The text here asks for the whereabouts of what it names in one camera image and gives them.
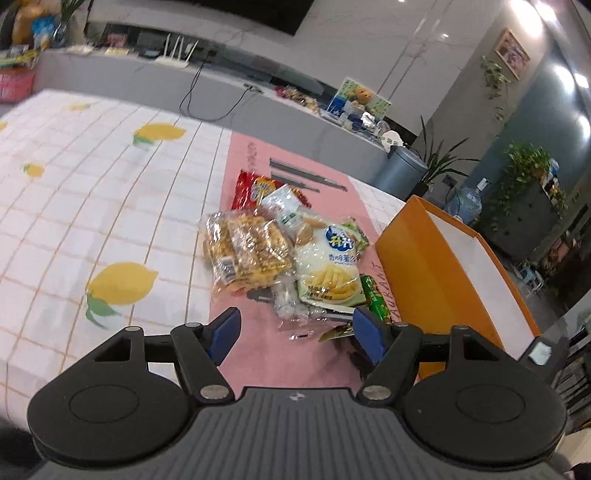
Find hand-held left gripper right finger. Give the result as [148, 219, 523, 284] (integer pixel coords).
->
[353, 308, 527, 403]

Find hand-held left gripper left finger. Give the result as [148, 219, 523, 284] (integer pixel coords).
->
[69, 307, 242, 403]

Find small yellow dark packet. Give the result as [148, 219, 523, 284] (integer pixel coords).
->
[318, 323, 356, 342]

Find green snack tube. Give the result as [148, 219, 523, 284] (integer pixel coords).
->
[360, 274, 394, 325]

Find small clear white snack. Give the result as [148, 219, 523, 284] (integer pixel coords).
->
[272, 272, 311, 321]

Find white fries snack packet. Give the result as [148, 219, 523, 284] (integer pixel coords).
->
[293, 216, 370, 308]

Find clear packet of golden snacks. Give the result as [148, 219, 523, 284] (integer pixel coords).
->
[198, 210, 296, 295]

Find orange cardboard box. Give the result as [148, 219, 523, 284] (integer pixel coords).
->
[375, 195, 542, 380]

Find clear packet of white snacks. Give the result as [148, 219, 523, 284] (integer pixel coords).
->
[259, 185, 315, 241]

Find red snack packet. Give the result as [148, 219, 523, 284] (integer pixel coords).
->
[232, 169, 311, 210]

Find pile of snacks on console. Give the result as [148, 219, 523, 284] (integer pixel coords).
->
[276, 85, 321, 112]

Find small plastic stools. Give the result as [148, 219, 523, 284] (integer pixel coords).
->
[512, 261, 548, 291]

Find grey drawer cabinet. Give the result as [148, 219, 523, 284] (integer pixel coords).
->
[489, 185, 561, 259]

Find grey trash can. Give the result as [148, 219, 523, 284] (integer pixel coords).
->
[369, 147, 430, 200]

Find blue water bottle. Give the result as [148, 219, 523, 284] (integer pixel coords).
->
[445, 178, 490, 227]

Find toys on cabinet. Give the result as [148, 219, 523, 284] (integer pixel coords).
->
[538, 157, 566, 195]

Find pink mat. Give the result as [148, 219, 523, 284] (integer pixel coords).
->
[203, 130, 419, 402]

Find lemon print cloth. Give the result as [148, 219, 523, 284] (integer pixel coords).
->
[0, 89, 407, 416]

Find long leaf potted plant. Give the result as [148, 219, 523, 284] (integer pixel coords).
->
[411, 115, 481, 200]

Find ivy plant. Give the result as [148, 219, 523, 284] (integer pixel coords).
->
[489, 141, 568, 232]

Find pile of blue packets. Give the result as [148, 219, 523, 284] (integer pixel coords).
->
[325, 99, 389, 139]

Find bear print gift box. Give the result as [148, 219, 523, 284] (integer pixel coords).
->
[330, 78, 392, 121]

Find hanging ivy vine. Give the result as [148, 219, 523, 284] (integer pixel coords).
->
[480, 55, 513, 123]

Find white router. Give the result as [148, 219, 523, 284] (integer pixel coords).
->
[154, 33, 199, 70]

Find grey television console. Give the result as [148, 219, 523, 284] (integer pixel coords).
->
[34, 45, 402, 185]

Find framed picture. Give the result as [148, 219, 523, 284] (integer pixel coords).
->
[495, 28, 532, 81]

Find black television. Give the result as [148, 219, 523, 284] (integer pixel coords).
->
[85, 0, 315, 37]

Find pink basket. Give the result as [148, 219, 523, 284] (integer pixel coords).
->
[0, 71, 37, 103]

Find green plant in glass vase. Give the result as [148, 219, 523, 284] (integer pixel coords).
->
[51, 0, 88, 49]

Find blue snack bag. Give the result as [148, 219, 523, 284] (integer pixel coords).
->
[30, 16, 54, 49]

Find orange vase with dried flowers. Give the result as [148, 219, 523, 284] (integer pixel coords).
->
[11, 0, 63, 47]

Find black cable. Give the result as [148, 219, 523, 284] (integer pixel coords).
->
[179, 55, 250, 123]

